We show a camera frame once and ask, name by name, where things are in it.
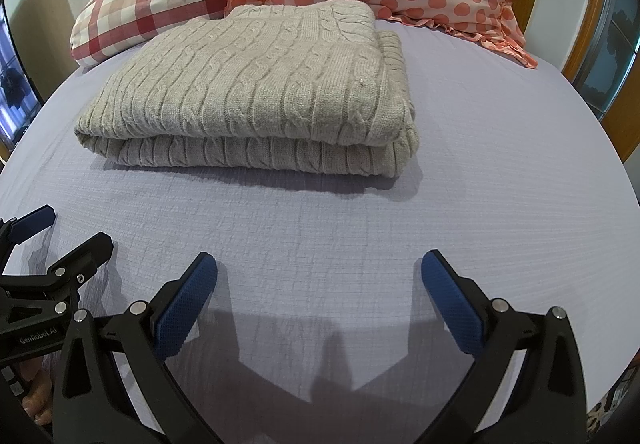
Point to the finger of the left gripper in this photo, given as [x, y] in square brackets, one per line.
[16, 231]
[79, 265]

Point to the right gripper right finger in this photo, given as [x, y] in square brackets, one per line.
[548, 401]

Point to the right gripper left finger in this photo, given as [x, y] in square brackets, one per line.
[91, 403]

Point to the beige cable knit sweater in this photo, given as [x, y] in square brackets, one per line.
[316, 89]

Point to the person's left hand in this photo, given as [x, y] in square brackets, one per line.
[38, 400]

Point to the lavender bed sheet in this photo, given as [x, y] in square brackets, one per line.
[319, 329]

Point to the red white checkered pillow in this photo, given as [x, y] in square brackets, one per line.
[105, 28]

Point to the wooden bed frame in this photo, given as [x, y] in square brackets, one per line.
[595, 45]

